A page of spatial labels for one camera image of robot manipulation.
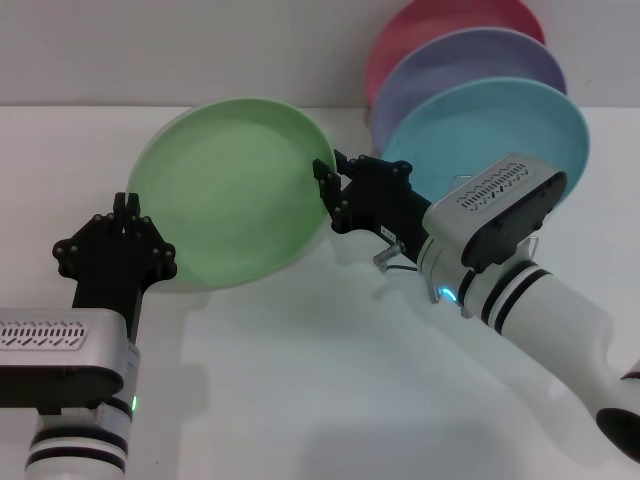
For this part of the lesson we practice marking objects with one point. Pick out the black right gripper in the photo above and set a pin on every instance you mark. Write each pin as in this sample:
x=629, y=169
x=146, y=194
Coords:
x=380, y=205

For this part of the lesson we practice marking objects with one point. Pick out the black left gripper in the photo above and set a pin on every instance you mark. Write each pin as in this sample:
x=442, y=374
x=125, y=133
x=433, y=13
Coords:
x=110, y=270

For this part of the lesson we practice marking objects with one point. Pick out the green plastic plate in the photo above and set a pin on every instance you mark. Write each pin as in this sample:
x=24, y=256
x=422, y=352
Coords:
x=230, y=195

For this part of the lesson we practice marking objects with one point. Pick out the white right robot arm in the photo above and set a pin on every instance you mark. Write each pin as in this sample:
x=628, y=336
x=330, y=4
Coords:
x=550, y=320

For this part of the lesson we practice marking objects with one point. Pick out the light blue plastic plate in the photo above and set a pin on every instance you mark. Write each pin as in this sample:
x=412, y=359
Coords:
x=490, y=130

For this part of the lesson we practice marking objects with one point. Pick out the purple plastic plate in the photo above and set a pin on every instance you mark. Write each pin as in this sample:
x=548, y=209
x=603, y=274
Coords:
x=450, y=65

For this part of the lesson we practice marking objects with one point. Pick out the red plastic plate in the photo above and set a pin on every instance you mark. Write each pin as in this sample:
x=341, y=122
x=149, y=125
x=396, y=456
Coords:
x=425, y=30

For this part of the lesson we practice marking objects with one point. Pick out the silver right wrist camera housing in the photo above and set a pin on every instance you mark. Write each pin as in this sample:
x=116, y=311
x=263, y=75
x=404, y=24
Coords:
x=490, y=210

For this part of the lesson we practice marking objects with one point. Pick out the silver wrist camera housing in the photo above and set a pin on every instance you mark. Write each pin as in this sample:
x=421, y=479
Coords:
x=490, y=210
x=55, y=350

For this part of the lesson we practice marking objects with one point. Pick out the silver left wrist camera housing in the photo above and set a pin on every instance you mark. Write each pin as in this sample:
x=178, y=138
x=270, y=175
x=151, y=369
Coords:
x=55, y=350

